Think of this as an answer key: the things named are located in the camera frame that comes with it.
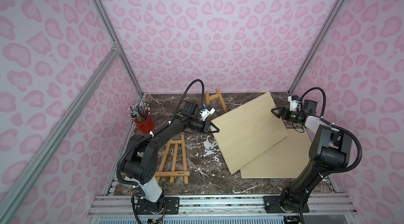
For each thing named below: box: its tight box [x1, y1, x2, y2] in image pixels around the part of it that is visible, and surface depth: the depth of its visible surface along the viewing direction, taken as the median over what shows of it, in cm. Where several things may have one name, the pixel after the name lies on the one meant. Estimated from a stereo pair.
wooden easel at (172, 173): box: [154, 134, 190, 184], surface depth 87 cm
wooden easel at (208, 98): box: [205, 87, 228, 113], surface depth 92 cm
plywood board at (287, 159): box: [240, 128, 311, 179], surface depth 88 cm
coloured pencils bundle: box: [126, 102, 151, 124], surface depth 95 cm
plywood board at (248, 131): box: [210, 91, 289, 176], surface depth 88 cm
